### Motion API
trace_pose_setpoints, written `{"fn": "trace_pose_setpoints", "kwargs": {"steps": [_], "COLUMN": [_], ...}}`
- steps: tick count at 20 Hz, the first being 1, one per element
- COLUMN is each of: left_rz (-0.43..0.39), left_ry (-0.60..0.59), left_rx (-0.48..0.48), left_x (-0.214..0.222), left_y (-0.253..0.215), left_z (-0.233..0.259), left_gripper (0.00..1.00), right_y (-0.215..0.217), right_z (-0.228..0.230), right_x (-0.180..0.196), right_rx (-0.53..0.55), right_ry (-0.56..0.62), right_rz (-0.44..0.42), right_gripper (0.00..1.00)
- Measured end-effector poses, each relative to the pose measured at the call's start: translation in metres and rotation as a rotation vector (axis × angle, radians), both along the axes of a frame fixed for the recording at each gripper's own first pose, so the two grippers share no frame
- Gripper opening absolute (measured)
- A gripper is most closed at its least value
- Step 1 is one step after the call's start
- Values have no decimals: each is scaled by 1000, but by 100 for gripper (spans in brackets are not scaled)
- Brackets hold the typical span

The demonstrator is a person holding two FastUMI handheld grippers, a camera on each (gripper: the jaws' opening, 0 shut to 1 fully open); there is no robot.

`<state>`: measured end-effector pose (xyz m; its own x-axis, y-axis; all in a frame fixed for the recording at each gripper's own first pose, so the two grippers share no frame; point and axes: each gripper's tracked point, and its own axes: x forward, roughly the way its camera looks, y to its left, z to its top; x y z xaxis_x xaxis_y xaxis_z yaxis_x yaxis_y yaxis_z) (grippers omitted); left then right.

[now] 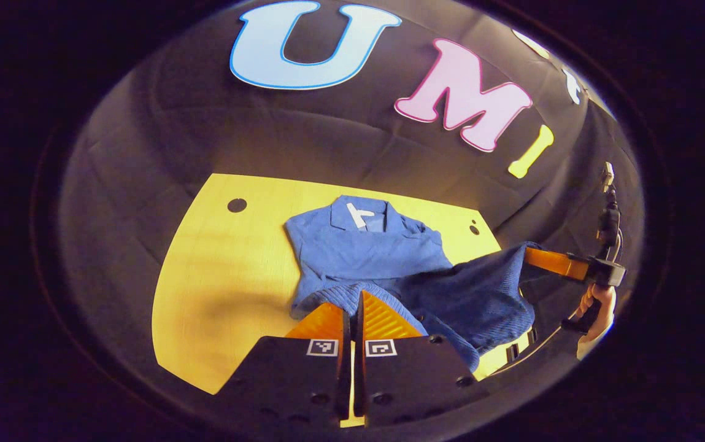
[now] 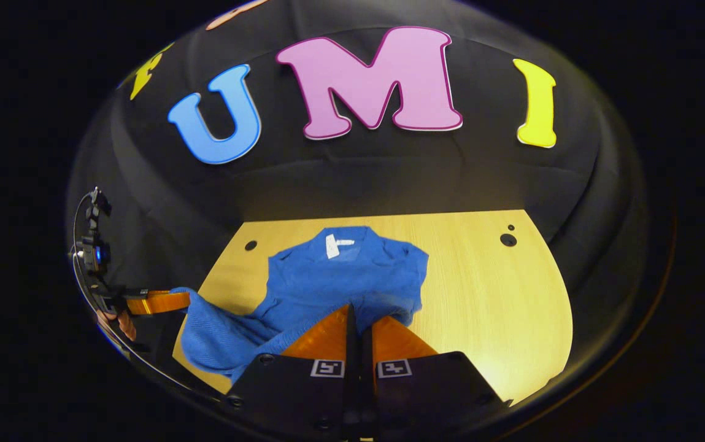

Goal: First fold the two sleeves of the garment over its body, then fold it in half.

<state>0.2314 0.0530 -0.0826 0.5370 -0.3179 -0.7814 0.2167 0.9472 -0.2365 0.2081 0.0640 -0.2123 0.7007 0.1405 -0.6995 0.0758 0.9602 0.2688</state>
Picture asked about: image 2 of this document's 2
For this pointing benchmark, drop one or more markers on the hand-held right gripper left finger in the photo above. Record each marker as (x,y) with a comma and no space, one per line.
(351,344)

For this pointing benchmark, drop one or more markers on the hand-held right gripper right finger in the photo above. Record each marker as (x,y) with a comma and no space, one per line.
(367,368)

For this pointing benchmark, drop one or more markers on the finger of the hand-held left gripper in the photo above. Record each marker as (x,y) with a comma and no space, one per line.
(159,302)

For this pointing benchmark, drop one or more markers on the blue knit sweater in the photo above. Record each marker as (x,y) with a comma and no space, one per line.
(327,282)

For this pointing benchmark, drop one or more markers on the black backdrop cloth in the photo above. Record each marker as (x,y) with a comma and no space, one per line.
(389,172)

